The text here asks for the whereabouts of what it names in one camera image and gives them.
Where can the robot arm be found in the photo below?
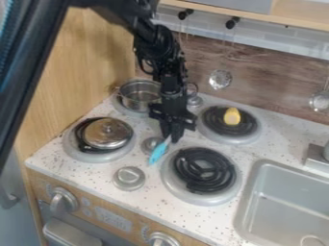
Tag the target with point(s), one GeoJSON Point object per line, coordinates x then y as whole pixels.
{"type": "Point", "coordinates": [145, 29]}

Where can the toy sink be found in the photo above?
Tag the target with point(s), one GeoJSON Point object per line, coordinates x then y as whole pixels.
{"type": "Point", "coordinates": [285, 205]}

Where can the black hook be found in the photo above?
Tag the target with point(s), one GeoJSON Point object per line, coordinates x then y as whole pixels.
{"type": "Point", "coordinates": [185, 14]}
{"type": "Point", "coordinates": [232, 22]}

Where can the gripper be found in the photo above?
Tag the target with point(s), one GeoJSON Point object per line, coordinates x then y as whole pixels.
{"type": "Point", "coordinates": [173, 102]}

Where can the tap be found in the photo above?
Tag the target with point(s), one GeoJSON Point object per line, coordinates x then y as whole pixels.
{"type": "Point", "coordinates": [317, 155]}

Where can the silver ladle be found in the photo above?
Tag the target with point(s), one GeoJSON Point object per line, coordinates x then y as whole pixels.
{"type": "Point", "coordinates": [320, 100]}

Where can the silver strainer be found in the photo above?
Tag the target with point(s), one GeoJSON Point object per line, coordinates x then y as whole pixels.
{"type": "Point", "coordinates": [220, 79]}

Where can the toy stove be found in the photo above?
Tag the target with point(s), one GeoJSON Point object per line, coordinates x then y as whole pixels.
{"type": "Point", "coordinates": [201, 173]}

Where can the silver pot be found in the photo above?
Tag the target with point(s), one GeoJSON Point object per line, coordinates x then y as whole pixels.
{"type": "Point", "coordinates": [139, 94]}

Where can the yellow toy corn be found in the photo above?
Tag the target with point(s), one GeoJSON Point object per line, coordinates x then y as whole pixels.
{"type": "Point", "coordinates": [232, 117]}

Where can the blue spoon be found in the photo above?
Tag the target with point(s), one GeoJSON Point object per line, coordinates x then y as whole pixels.
{"type": "Point", "coordinates": [158, 152]}

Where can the silver lid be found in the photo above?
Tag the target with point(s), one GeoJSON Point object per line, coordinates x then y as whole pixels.
{"type": "Point", "coordinates": [107, 133]}

